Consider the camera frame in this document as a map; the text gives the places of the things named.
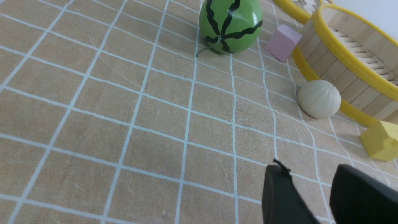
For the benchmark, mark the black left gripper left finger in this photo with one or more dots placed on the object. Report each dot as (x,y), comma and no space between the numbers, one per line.
(281,202)

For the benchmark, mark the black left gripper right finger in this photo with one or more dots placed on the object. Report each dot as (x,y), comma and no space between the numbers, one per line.
(357,198)

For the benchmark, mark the white toy bun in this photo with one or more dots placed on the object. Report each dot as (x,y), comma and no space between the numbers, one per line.
(319,99)

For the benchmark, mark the bamboo steamer tray yellow rim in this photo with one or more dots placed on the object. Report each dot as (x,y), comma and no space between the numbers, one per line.
(357,57)

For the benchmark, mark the woven bamboo steamer lid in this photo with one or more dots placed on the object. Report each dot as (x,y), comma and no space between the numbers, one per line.
(301,10)

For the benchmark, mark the yellow wooden block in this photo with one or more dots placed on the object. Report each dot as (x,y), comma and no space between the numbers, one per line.
(381,141)

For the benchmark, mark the pink wooden cube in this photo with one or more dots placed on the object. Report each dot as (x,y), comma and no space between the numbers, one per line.
(282,42)

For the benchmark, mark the green toy watermelon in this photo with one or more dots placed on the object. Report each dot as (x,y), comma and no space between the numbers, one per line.
(230,26)

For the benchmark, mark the beige grid tablecloth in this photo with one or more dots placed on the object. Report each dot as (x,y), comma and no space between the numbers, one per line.
(107,116)

